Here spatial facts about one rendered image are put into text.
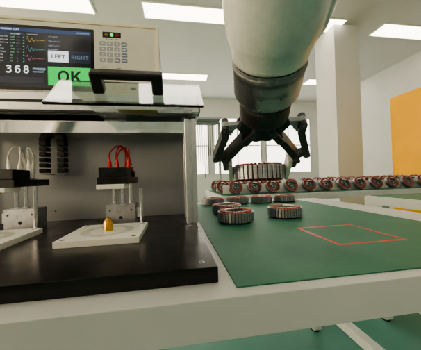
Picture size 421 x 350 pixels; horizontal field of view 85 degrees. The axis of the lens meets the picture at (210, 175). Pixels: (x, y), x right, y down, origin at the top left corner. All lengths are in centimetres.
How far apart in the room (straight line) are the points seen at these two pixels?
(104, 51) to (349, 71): 420
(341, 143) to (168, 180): 369
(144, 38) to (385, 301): 77
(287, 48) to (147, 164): 61
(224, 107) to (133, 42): 673
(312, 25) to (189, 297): 31
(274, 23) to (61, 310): 36
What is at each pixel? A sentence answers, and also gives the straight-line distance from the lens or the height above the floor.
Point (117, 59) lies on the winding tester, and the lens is 75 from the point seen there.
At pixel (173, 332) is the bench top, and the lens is 32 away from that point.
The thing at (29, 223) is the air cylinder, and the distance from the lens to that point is 75.
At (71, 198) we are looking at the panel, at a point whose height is 84.
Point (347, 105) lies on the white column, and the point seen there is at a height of 198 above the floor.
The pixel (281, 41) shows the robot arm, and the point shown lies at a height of 101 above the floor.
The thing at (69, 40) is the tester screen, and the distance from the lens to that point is 80.
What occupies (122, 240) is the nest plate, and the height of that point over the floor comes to 78.
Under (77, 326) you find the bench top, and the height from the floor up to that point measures 74.
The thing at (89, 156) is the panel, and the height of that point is 97.
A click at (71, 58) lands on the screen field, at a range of 77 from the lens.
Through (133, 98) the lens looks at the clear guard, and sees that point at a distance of 41.
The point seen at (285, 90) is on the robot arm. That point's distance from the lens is 30.
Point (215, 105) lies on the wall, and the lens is 739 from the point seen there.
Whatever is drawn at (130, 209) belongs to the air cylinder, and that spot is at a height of 81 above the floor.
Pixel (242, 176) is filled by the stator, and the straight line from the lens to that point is 46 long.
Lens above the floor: 89
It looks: 1 degrees up
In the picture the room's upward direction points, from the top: 2 degrees counter-clockwise
